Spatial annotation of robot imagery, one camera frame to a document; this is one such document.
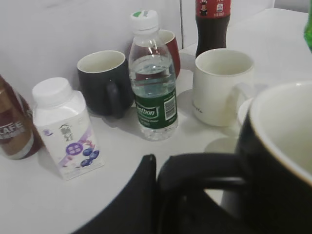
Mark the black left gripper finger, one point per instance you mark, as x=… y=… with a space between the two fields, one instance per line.
x=131 y=212

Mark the large black mug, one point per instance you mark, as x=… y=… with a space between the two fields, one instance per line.
x=264 y=187

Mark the green soda bottle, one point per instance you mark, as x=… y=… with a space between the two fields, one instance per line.
x=308 y=32

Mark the dark navy mug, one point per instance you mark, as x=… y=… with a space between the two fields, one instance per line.
x=105 y=83

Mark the white ceramic mug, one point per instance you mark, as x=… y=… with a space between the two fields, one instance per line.
x=222 y=80

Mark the dark red mug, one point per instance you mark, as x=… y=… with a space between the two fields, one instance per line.
x=169 y=38

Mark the white blueberry yogurt carton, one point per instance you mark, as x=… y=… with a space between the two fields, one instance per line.
x=62 y=120

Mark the brown coffee drink bottle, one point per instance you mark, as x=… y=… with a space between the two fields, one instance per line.
x=19 y=138

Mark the water bottle green label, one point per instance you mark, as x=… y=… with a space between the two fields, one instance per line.
x=153 y=78

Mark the cola bottle red label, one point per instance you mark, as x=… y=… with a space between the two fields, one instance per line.
x=212 y=19

